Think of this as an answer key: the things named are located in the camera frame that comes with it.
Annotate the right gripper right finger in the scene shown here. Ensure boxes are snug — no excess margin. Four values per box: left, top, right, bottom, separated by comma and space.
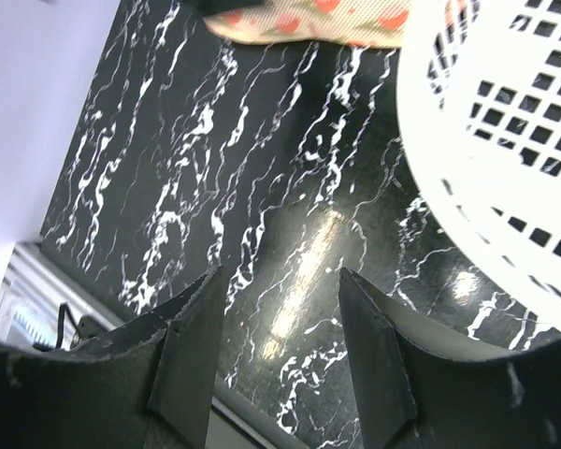
338, 268, 561, 448

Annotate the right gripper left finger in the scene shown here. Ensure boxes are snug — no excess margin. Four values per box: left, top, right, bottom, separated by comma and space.
0, 267, 227, 448

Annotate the pink mesh bra laundry bag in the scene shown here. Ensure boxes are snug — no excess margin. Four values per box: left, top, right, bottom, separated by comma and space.
204, 0, 411, 49

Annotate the white plastic laundry basket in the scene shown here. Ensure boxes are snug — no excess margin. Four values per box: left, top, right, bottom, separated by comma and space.
396, 1, 561, 331

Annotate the aluminium front rail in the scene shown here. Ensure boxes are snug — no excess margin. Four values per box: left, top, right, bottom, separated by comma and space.
0, 243, 123, 351

